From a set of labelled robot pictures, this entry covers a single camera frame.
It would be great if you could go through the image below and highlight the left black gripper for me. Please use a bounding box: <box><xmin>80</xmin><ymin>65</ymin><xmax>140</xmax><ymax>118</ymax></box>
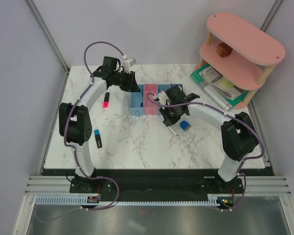
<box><xmin>112</xmin><ymin>70</ymin><xmax>141</xmax><ymax>93</ymax></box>

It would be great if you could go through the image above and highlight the light blue end bin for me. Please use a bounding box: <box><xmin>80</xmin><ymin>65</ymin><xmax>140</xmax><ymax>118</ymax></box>
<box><xmin>130</xmin><ymin>84</ymin><xmax>145</xmax><ymax>116</ymax></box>

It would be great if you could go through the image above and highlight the pink bin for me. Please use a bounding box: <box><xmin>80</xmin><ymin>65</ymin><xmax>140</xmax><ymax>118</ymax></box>
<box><xmin>144</xmin><ymin>84</ymin><xmax>158</xmax><ymax>115</ymax></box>

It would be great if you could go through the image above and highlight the pink highlighter marker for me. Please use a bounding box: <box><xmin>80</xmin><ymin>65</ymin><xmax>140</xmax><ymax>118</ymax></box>
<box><xmin>103</xmin><ymin>92</ymin><xmax>110</xmax><ymax>108</ymax></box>

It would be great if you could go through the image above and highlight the purple blue bin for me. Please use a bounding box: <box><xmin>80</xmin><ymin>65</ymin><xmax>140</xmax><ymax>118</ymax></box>
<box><xmin>170</xmin><ymin>84</ymin><xmax>183</xmax><ymax>91</ymax></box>

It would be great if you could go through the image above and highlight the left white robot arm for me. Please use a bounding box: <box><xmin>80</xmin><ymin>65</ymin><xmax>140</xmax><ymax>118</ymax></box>
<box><xmin>58</xmin><ymin>55</ymin><xmax>141</xmax><ymax>192</ymax></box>

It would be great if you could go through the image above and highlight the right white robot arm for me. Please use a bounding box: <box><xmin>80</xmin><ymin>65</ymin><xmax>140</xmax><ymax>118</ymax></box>
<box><xmin>153</xmin><ymin>85</ymin><xmax>259</xmax><ymax>193</ymax></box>

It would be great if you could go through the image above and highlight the blue pencil sharpener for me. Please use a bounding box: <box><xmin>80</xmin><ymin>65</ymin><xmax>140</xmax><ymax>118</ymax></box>
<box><xmin>180</xmin><ymin>120</ymin><xmax>191</xmax><ymax>132</ymax></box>

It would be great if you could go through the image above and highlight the green spiral notebook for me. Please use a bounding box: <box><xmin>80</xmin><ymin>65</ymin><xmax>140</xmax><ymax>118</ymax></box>
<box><xmin>191</xmin><ymin>64</ymin><xmax>248</xmax><ymax>110</ymax></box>

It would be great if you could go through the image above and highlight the blue highlighter marker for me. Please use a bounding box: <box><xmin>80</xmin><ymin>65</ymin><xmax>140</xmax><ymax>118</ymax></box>
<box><xmin>94</xmin><ymin>129</ymin><xmax>102</xmax><ymax>148</ymax></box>

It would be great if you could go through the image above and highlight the red brown small box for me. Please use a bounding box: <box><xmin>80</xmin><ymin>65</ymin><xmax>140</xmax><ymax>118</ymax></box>
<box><xmin>217</xmin><ymin>42</ymin><xmax>233</xmax><ymax>58</ymax></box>

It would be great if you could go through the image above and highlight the pink two tier shelf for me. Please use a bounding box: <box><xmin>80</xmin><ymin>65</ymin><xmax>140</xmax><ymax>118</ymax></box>
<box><xmin>195</xmin><ymin>12</ymin><xmax>286</xmax><ymax>108</ymax></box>

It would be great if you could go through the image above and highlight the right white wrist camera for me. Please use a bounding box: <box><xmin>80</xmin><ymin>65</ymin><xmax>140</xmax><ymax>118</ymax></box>
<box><xmin>154</xmin><ymin>91</ymin><xmax>171</xmax><ymax>105</ymax></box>

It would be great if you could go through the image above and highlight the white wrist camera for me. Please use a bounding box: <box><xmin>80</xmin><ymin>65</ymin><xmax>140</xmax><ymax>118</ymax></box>
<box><xmin>154</xmin><ymin>91</ymin><xmax>171</xmax><ymax>105</ymax></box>
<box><xmin>122</xmin><ymin>55</ymin><xmax>137</xmax><ymax>70</ymax></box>

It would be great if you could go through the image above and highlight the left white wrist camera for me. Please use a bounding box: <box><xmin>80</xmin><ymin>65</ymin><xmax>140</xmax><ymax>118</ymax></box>
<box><xmin>122</xmin><ymin>55</ymin><xmax>137</xmax><ymax>70</ymax></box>

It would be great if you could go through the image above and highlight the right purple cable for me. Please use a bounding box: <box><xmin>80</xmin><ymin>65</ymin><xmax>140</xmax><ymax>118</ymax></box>
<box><xmin>146</xmin><ymin>92</ymin><xmax>265</xmax><ymax>212</ymax></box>

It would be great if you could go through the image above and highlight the purple cable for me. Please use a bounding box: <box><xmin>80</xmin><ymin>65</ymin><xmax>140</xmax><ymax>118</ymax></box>
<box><xmin>146</xmin><ymin>92</ymin><xmax>265</xmax><ymax>212</ymax></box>
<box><xmin>63</xmin><ymin>42</ymin><xmax>128</xmax><ymax>222</ymax></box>

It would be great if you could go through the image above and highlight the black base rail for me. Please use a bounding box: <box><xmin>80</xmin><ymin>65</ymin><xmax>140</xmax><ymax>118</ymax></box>
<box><xmin>41</xmin><ymin>167</ymin><xmax>245</xmax><ymax>196</ymax></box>

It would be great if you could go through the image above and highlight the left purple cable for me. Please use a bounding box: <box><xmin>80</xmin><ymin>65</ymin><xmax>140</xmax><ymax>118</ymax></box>
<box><xmin>63</xmin><ymin>42</ymin><xmax>128</xmax><ymax>222</ymax></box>

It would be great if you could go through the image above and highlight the white cable duct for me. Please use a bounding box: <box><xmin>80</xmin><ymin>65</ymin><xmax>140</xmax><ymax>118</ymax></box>
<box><xmin>35</xmin><ymin>194</ymin><xmax>222</xmax><ymax>206</ymax></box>

